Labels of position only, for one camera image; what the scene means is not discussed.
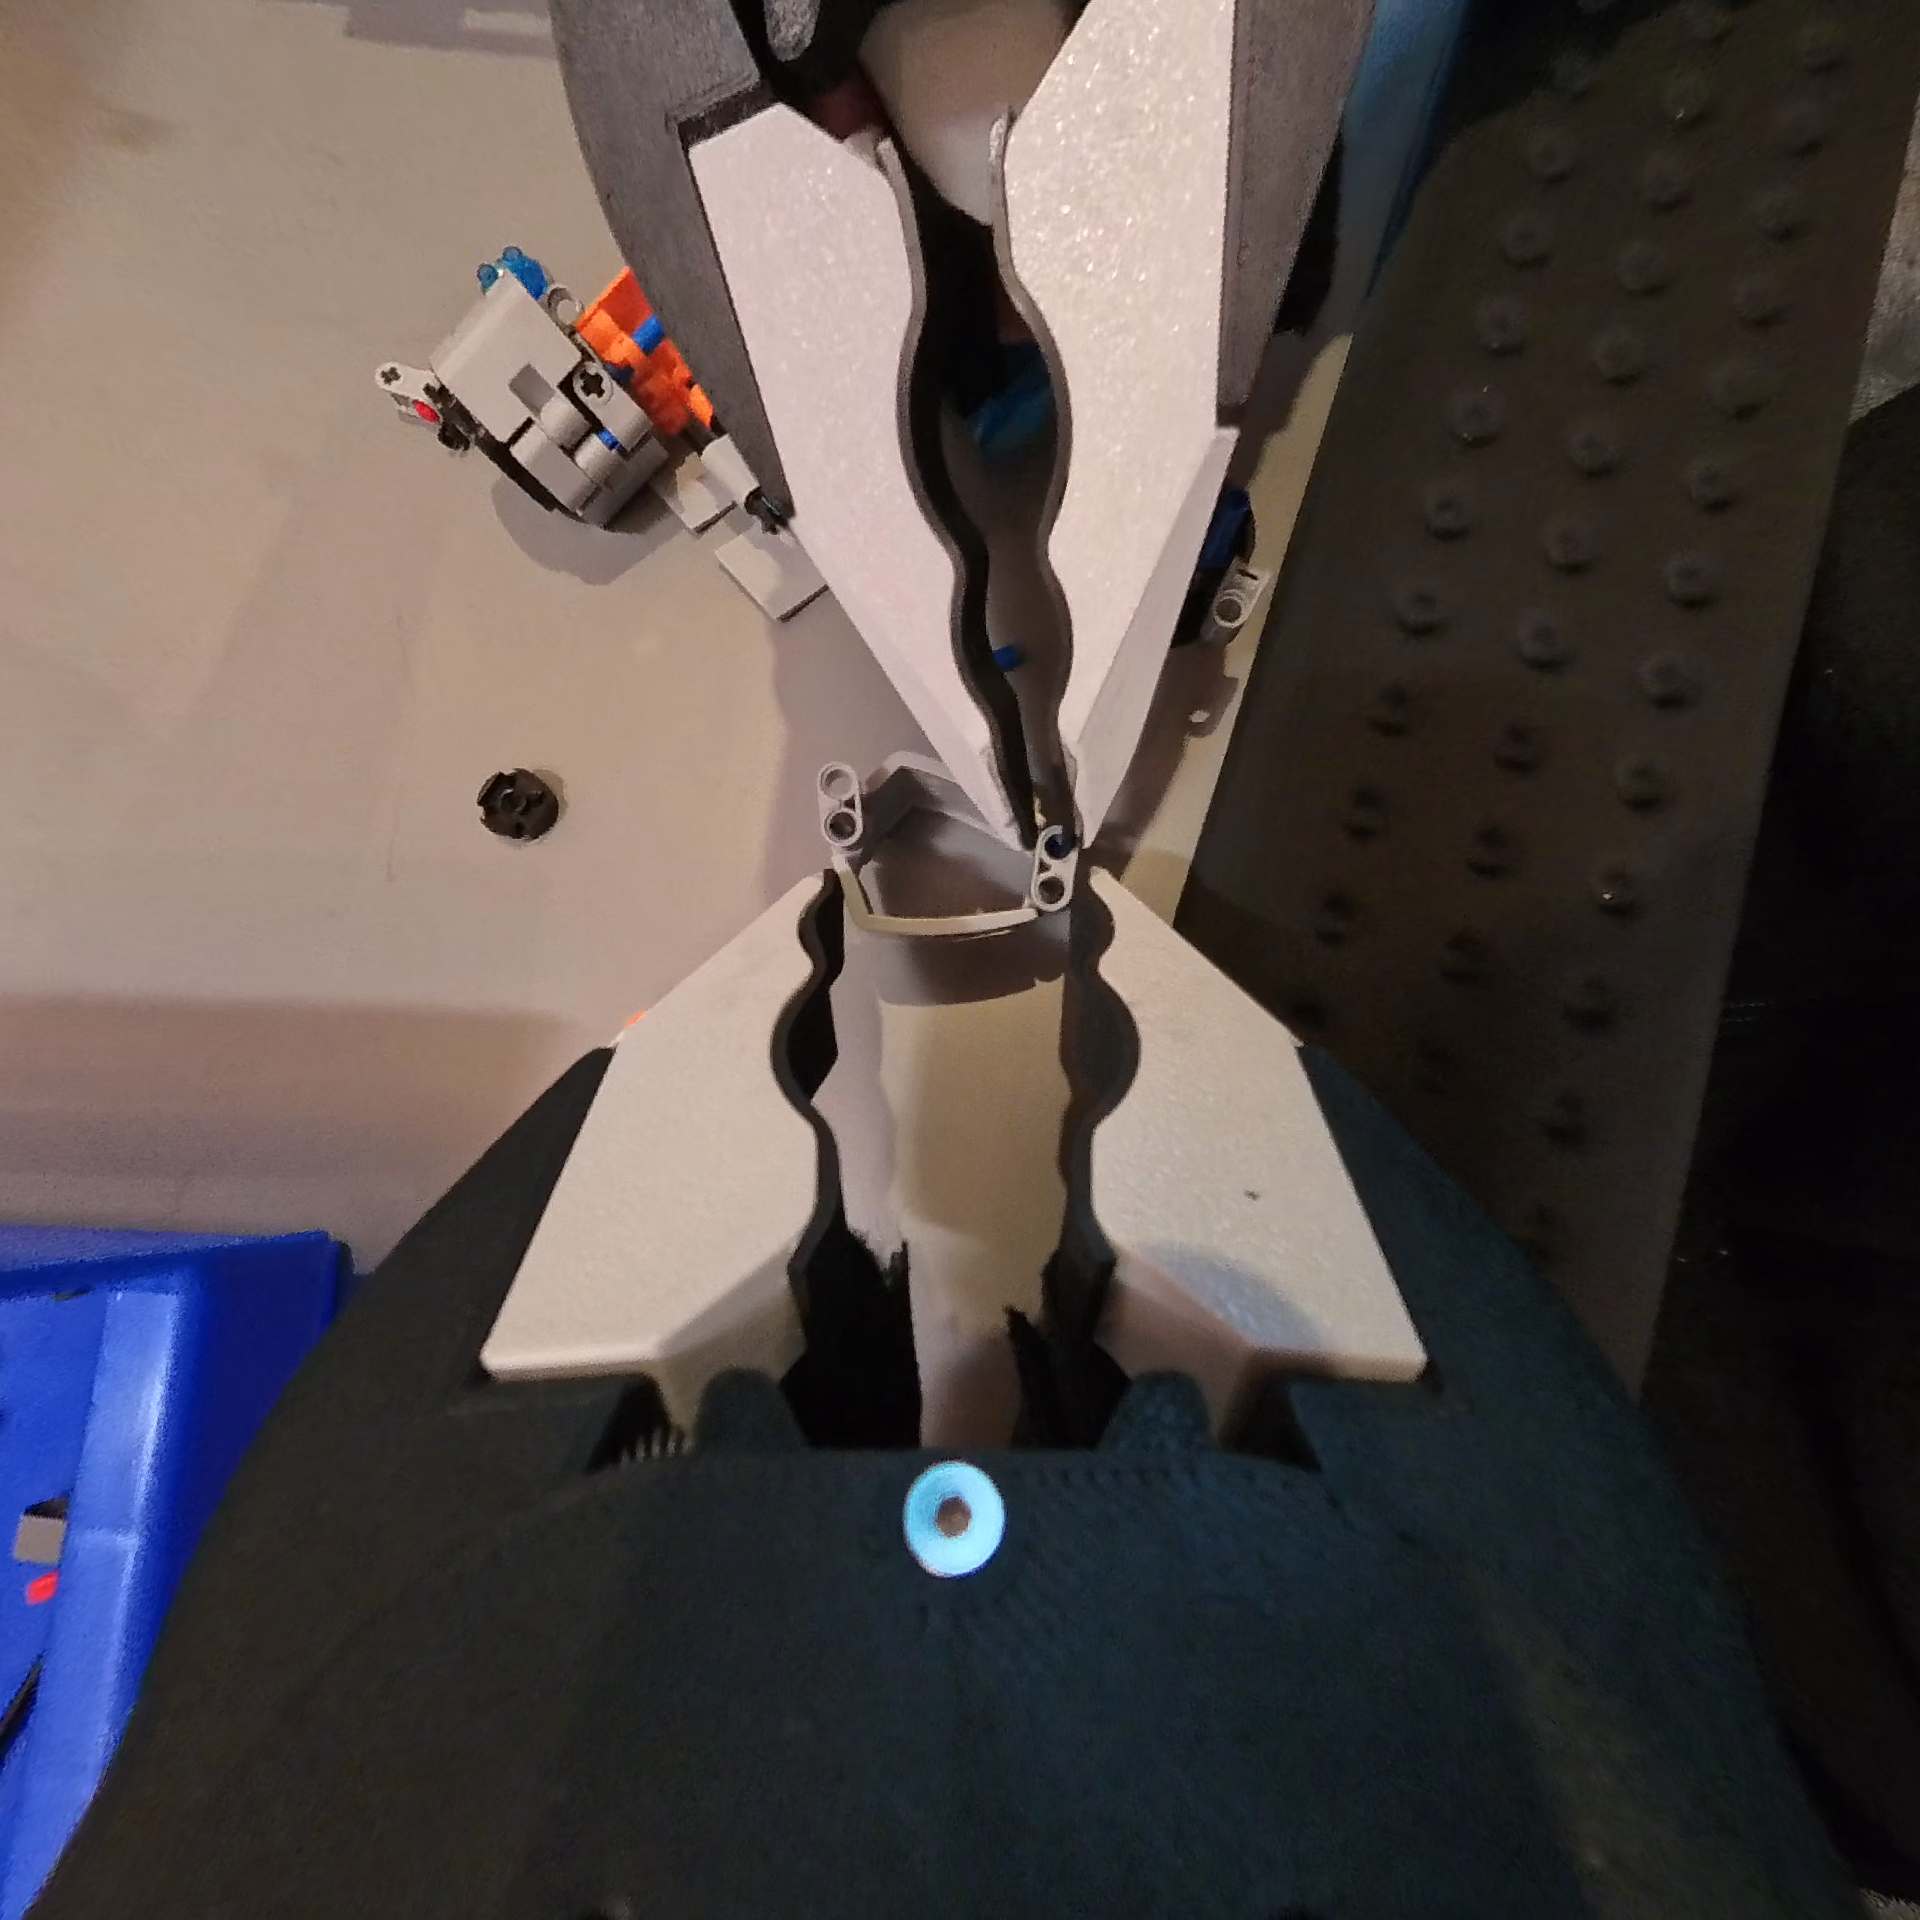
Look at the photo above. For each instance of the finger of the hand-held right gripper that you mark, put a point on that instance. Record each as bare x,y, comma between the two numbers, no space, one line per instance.
810,301
1140,225

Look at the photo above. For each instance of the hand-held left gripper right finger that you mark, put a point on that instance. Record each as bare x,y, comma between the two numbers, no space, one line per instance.
1260,1200

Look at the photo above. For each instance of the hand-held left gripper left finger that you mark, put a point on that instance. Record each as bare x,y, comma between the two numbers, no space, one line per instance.
661,1200

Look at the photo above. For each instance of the grey block module orange part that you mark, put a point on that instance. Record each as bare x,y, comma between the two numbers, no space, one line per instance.
510,375

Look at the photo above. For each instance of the black round core blue pin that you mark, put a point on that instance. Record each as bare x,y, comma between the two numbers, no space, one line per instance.
1230,555

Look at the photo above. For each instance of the grey curved panel block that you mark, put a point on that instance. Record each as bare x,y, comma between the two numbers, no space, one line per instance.
908,789

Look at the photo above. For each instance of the blue translucent round stud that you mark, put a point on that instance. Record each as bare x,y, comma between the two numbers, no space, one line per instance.
510,275

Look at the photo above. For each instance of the small black round block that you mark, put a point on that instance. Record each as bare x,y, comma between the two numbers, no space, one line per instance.
519,803

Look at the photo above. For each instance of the blue plastic bin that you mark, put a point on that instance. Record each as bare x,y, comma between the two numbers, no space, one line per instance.
150,1425

